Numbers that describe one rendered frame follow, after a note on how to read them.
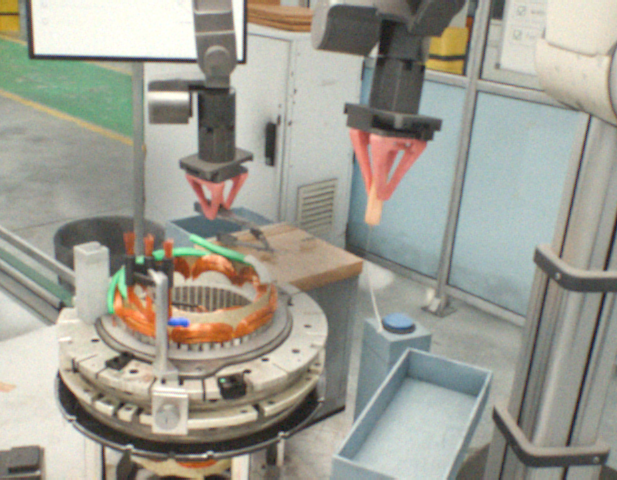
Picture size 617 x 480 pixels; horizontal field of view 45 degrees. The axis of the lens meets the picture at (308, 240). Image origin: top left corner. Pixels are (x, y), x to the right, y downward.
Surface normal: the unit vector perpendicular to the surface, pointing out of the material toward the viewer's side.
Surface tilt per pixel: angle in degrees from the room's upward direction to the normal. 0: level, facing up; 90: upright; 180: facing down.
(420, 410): 0
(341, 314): 90
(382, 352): 90
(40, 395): 0
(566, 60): 93
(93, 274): 90
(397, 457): 0
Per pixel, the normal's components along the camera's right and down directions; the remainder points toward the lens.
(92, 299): 0.70, 0.31
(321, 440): 0.07, -0.93
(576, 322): 0.16, 0.37
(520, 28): -0.69, 0.22
